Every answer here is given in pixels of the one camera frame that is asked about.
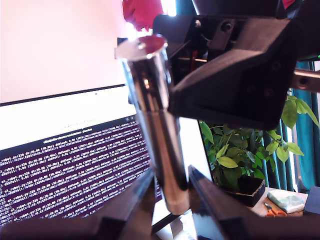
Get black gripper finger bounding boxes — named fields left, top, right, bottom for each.
left=187, top=165, right=253, bottom=240
left=166, top=18, right=301, bottom=131
left=152, top=14, right=196, bottom=58
left=97, top=171, right=158, bottom=240

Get metallic silver laser pointer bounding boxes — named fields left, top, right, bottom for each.
left=114, top=34, right=190, bottom=216

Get red blurry object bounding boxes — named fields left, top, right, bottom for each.
left=121, top=0, right=165, bottom=33

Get black plant pot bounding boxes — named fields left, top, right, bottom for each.
left=219, top=174, right=266, bottom=208

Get green leafy houseplant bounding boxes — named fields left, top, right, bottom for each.
left=199, top=93, right=320, bottom=191

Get orange scissors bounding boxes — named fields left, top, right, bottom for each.
left=263, top=202, right=288, bottom=218

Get pale green packet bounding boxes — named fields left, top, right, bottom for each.
left=266, top=189, right=306, bottom=215

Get teal curtain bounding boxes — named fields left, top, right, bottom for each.
left=261, top=59, right=320, bottom=193

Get dark box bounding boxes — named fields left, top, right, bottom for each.
left=302, top=186, right=320, bottom=216

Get black Huawei computer monitor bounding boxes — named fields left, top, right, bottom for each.
left=0, top=83, right=215, bottom=236

